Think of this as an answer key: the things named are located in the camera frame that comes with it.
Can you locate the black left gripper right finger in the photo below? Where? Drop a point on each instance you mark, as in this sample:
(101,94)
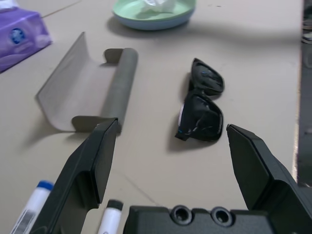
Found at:
(256,165)

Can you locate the light blue plate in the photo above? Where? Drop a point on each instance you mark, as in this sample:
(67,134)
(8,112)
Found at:
(156,25)

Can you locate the light green plate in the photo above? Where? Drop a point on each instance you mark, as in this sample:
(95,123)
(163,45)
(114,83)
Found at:
(129,12)

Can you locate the white marker with blue cap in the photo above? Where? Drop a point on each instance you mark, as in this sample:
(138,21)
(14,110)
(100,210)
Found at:
(36,202)

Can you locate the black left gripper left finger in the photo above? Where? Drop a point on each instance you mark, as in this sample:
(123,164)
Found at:
(80,175)

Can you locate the purple tissue pack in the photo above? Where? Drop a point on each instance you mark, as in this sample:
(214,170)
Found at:
(22,41)

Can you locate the white tissue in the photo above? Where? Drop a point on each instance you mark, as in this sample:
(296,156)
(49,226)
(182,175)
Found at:
(158,5)

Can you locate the white marker with black cap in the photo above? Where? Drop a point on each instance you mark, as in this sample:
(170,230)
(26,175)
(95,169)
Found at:
(109,217)

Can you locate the grey glasses case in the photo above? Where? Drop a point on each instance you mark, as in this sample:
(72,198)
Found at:
(73,92)

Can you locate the black sunglasses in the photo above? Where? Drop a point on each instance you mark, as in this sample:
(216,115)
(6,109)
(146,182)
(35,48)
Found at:
(202,117)

